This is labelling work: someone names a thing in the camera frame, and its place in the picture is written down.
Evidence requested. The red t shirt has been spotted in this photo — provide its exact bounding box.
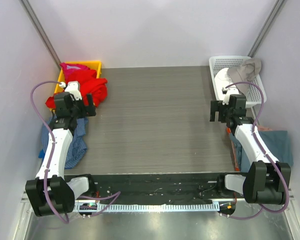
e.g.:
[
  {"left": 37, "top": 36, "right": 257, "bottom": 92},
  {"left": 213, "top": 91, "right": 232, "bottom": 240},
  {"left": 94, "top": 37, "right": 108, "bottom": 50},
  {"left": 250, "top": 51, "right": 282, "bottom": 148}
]
[{"left": 45, "top": 69, "right": 109, "bottom": 110}]

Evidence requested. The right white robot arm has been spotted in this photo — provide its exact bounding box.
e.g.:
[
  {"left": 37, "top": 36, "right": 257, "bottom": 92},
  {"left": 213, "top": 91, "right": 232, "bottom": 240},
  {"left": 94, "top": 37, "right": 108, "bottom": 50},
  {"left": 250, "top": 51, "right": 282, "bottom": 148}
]
[{"left": 210, "top": 94, "right": 291, "bottom": 205}]

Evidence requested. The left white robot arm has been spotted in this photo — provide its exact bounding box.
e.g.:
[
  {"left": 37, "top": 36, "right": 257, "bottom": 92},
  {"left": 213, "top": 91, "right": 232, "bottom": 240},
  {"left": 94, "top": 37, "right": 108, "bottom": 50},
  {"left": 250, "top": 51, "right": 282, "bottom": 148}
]
[{"left": 25, "top": 92, "right": 97, "bottom": 217}]

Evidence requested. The white shirt in basket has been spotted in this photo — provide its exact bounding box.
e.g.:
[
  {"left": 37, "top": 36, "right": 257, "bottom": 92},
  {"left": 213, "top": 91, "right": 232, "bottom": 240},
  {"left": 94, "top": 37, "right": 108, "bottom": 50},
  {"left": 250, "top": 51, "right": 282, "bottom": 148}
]
[{"left": 213, "top": 68, "right": 233, "bottom": 101}]

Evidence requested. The white perforated basket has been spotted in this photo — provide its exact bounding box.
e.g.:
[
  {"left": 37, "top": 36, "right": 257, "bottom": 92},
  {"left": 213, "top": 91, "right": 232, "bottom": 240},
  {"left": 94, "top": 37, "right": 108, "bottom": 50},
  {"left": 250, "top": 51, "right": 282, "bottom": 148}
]
[{"left": 208, "top": 55, "right": 268, "bottom": 109}]

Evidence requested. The blue checkered shirt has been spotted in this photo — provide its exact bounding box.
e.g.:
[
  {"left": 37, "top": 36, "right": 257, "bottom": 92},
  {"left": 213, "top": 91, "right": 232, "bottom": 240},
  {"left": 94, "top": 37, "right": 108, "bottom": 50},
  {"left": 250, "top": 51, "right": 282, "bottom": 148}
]
[{"left": 38, "top": 117, "right": 88, "bottom": 170}]

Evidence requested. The yellow plastic bin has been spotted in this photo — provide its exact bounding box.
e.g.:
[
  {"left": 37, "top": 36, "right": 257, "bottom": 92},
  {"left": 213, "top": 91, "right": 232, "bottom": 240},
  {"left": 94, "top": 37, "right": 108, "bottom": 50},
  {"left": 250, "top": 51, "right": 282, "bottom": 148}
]
[{"left": 49, "top": 60, "right": 102, "bottom": 112}]

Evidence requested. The grey shirt in basket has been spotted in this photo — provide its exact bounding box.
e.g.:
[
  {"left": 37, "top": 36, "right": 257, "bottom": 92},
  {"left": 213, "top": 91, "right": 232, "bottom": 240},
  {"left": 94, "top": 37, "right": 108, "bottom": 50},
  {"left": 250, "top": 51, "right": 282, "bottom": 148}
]
[{"left": 227, "top": 57, "right": 262, "bottom": 83}]

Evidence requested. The pink t shirt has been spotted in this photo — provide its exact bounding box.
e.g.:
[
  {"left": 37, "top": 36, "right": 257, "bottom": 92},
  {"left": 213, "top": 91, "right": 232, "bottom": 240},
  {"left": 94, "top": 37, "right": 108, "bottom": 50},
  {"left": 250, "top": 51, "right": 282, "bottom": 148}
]
[{"left": 59, "top": 62, "right": 90, "bottom": 79}]

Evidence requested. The teal folded t shirt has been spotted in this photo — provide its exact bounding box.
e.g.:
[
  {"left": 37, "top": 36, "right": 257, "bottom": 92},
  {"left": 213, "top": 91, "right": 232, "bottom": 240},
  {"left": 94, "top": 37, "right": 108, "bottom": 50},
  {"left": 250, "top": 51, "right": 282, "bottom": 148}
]
[{"left": 228, "top": 129, "right": 295, "bottom": 172}]

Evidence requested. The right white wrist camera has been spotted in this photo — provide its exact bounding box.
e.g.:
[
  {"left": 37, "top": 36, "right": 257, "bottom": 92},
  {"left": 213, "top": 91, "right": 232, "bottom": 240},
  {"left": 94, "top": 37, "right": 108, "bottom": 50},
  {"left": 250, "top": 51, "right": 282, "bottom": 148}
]
[{"left": 222, "top": 86, "right": 240, "bottom": 105}]

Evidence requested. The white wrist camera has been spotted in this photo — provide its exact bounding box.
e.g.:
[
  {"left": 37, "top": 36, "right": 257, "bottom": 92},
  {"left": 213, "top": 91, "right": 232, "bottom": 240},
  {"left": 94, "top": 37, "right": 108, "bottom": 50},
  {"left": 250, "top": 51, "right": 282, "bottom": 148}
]
[
  {"left": 59, "top": 81, "right": 82, "bottom": 101},
  {"left": 222, "top": 86, "right": 240, "bottom": 105}
]

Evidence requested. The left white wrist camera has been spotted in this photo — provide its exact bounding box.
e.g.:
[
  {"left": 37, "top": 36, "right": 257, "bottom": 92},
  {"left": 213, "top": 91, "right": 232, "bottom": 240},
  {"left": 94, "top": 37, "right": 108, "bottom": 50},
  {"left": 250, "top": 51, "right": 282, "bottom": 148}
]
[{"left": 59, "top": 81, "right": 82, "bottom": 101}]

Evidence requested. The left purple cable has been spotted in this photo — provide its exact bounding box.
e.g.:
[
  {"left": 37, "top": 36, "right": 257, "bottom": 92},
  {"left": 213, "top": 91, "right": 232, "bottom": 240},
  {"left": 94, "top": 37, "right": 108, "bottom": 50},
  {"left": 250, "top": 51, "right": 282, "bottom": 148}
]
[{"left": 30, "top": 81, "right": 121, "bottom": 224}]

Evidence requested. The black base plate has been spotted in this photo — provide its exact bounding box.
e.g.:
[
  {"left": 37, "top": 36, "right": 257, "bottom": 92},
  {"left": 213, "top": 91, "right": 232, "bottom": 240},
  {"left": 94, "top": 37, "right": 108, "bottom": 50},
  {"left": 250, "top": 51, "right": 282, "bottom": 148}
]
[{"left": 67, "top": 172, "right": 246, "bottom": 204}]

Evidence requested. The white slotted cable duct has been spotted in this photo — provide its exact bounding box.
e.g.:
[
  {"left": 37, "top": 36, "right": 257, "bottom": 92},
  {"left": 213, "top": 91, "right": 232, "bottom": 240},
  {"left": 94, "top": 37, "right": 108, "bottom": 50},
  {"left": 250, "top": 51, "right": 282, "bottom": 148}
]
[{"left": 73, "top": 202, "right": 220, "bottom": 214}]

